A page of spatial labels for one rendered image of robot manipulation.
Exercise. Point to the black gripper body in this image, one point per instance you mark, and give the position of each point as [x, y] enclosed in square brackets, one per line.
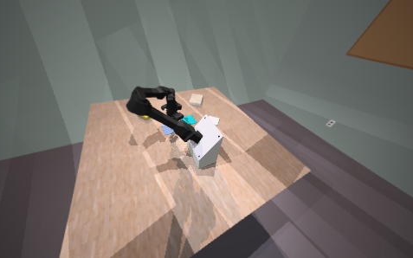
[172, 109]

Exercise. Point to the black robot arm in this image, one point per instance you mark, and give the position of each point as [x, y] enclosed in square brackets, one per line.
[140, 105]

